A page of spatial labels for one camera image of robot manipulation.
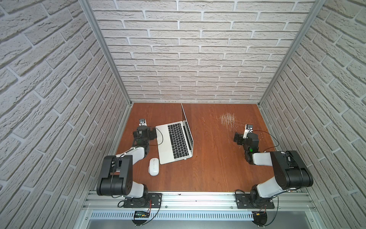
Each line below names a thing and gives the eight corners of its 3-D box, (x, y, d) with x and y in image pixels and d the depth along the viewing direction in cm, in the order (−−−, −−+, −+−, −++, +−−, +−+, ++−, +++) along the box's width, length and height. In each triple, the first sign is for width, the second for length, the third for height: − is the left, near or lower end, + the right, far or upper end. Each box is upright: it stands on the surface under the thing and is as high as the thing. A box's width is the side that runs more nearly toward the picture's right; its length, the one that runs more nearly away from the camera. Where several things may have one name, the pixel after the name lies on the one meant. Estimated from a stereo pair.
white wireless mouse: (147, 175, 84) (146, 174, 82) (150, 159, 90) (149, 157, 88) (158, 175, 84) (158, 174, 82) (160, 159, 90) (160, 157, 88)
